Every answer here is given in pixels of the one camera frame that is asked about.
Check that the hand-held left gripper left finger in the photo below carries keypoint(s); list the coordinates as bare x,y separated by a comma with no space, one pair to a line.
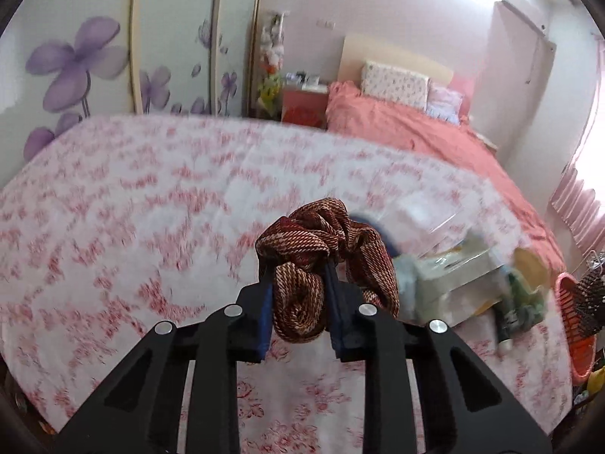
265,321

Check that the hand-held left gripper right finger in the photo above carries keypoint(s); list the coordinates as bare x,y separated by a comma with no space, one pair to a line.
333,324

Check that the brown woven hair scrunchie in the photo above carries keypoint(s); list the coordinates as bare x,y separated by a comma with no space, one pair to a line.
302,293

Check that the blue tissue packet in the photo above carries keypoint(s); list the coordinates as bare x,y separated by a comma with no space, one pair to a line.
385,236

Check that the orange plastic basket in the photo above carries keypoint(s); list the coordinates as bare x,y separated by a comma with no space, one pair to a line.
579,350

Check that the floral tablecloth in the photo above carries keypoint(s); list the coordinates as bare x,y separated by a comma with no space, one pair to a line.
142,227

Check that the dark green ointment tube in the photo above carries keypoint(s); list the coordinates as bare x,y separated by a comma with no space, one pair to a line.
515,307

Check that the coral bed duvet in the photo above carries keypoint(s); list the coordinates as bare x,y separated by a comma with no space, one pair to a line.
425,142

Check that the red plastic basin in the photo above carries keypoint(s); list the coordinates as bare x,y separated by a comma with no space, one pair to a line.
302,116

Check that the pink nightstand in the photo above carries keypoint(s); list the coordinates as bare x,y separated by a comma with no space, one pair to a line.
302,99

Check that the green plush toy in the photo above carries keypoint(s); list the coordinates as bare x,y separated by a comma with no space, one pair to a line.
269,92

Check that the wooden bedside cabinet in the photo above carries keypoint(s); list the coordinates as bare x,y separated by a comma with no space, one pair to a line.
487,141

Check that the purple striped pillow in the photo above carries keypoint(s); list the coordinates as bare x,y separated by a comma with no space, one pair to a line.
444,104

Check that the floral print pillow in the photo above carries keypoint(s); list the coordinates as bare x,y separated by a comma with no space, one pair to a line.
394,85

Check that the black hairbrush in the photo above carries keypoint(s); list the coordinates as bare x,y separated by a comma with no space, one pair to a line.
588,298

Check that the white metal rack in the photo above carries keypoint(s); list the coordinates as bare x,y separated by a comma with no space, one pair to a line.
596,262

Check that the beige bed headboard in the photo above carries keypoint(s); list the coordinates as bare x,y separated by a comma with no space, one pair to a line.
378,52

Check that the hanging plush toy bundle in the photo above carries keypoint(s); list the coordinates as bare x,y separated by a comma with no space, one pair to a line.
273,42

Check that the pink curtain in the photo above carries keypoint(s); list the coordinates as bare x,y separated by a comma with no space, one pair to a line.
583,184

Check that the wardrobe with purple flowers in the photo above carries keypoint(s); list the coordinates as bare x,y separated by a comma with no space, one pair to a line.
94,47

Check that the wall socket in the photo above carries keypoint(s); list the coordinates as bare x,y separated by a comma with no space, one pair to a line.
325,24

